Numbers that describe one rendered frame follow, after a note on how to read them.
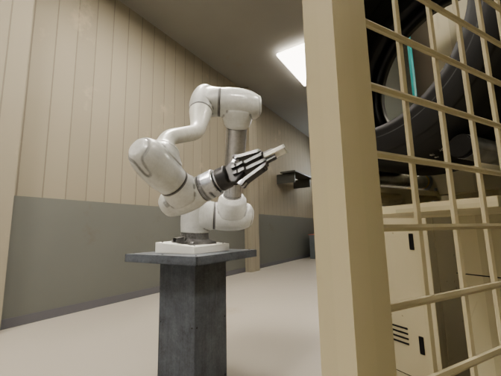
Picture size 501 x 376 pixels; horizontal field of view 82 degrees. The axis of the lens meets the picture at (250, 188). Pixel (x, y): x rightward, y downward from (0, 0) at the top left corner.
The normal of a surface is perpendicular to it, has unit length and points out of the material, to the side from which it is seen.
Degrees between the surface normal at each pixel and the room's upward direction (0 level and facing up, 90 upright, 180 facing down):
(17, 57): 90
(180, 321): 90
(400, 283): 90
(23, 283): 90
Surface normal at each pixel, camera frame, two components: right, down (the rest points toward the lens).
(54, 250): 0.84, -0.10
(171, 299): -0.54, -0.11
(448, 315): 0.47, -0.14
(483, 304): -0.89, -0.05
